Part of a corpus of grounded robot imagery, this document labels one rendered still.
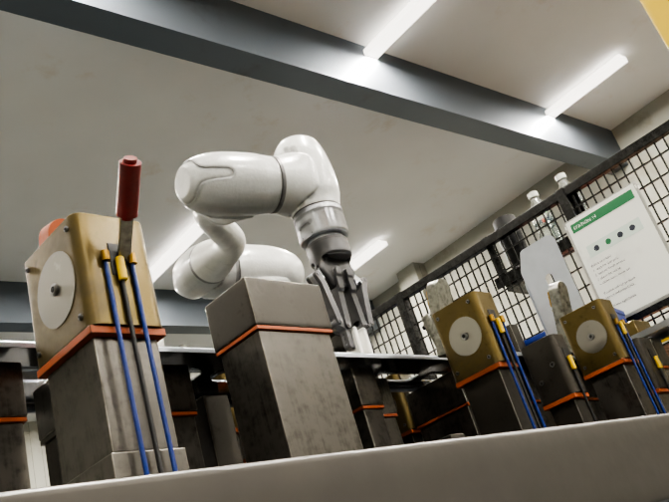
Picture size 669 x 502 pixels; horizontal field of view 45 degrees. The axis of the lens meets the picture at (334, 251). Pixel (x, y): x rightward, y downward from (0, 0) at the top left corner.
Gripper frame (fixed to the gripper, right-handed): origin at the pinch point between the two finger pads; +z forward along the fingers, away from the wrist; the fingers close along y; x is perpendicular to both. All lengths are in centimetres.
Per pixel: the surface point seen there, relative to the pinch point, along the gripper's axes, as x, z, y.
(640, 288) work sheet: 11, -15, -101
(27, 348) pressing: 7, 5, 60
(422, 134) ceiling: -235, -328, -459
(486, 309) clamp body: 22.1, 3.0, -4.9
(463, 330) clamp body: 18.2, 4.7, -3.1
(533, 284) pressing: -3, -20, -73
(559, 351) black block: 20.6, 8.6, -25.3
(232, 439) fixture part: 5.1, 15.2, 34.5
